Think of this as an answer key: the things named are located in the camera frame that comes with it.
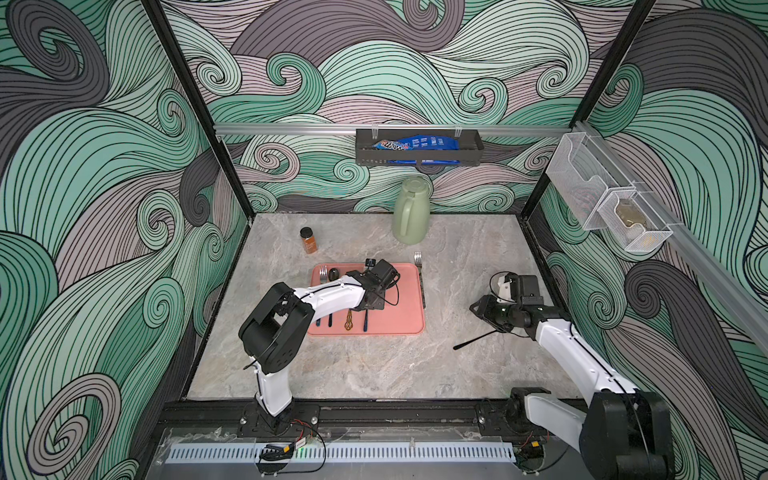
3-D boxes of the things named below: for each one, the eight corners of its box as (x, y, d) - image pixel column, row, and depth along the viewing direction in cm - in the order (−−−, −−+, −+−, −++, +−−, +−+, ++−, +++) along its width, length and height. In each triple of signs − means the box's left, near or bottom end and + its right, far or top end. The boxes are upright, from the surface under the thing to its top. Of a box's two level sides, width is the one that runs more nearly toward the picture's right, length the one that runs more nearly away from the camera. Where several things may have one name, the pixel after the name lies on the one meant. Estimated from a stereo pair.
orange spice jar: (304, 253, 109) (299, 235, 102) (306, 244, 112) (301, 226, 105) (316, 253, 109) (312, 235, 102) (318, 244, 112) (314, 226, 105)
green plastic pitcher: (399, 254, 110) (404, 206, 91) (391, 226, 120) (395, 177, 101) (427, 250, 112) (437, 202, 93) (417, 223, 121) (425, 174, 102)
